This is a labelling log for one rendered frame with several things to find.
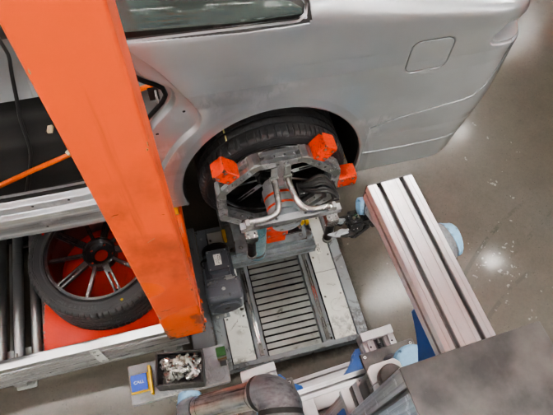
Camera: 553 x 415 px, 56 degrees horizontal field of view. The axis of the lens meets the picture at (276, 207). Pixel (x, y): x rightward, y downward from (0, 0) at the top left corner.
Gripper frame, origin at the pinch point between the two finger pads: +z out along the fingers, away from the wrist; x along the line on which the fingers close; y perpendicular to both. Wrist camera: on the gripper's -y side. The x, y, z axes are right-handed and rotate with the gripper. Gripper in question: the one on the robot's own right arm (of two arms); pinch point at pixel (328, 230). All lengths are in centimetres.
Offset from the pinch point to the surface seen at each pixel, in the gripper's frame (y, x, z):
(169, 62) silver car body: 79, -32, 52
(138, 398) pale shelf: -38, 40, 94
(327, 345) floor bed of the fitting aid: -75, 30, 1
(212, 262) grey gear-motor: -40, -15, 50
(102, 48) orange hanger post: 137, 22, 63
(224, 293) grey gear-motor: -42, 1, 48
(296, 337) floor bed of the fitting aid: -77, 22, 15
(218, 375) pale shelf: -38, 39, 59
